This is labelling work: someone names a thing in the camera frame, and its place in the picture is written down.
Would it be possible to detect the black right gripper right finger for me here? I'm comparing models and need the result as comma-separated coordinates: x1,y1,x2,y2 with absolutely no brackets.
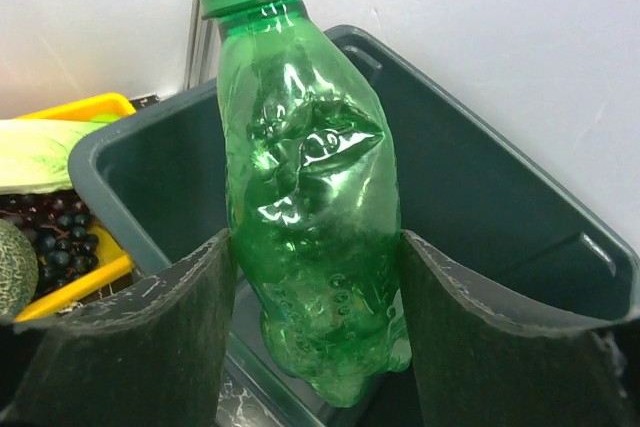
401,230,639,426

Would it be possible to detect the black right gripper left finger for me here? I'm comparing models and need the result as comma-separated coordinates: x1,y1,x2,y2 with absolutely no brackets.
1,231,236,426

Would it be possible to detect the green crushed plastic bottle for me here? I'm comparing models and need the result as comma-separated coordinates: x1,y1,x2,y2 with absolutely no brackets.
200,0,411,407

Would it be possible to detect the dark green plastic bin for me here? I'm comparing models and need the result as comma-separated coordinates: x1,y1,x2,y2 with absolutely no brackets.
70,25,639,426

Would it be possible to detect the yellow plastic tray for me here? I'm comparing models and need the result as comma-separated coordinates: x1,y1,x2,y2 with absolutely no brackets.
16,93,135,321

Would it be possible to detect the dark grape bunch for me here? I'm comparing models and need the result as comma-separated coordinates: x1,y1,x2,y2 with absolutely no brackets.
1,190,98,299

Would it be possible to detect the green netted melon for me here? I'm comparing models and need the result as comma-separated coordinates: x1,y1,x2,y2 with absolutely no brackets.
1,220,39,318

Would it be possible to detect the napa cabbage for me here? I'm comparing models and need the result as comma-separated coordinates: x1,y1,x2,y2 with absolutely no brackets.
1,119,107,195

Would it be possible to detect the aluminium frame post right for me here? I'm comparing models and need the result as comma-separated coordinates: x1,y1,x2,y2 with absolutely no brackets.
182,0,219,91

